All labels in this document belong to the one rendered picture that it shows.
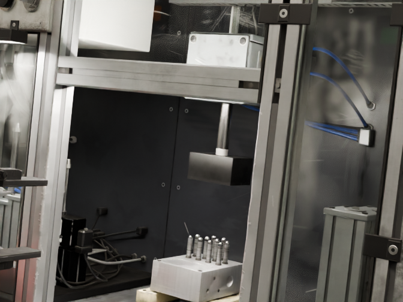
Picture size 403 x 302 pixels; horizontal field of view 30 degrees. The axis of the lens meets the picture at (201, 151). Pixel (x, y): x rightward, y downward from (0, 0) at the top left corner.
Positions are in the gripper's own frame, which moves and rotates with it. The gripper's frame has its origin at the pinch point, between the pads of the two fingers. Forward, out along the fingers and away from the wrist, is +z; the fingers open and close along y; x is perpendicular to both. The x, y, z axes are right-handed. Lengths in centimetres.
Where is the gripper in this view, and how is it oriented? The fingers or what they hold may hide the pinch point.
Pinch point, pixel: (20, 217)
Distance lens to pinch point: 92.5
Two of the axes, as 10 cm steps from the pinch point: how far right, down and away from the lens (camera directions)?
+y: 1.1, -9.9, -0.5
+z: 5.7, 0.2, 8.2
